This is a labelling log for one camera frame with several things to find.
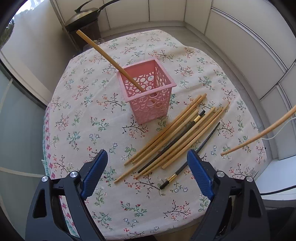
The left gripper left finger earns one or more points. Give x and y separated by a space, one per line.
58 210

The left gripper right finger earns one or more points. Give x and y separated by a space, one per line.
236 210

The black gold-banded chopstick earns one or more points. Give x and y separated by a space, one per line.
192 154
191 124

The pink perforated utensil basket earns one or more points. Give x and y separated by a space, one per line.
151 75

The floral tablecloth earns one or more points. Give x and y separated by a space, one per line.
88 113

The dark stool under wok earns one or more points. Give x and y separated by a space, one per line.
91 30

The black wok with lid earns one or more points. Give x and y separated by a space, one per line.
84 17

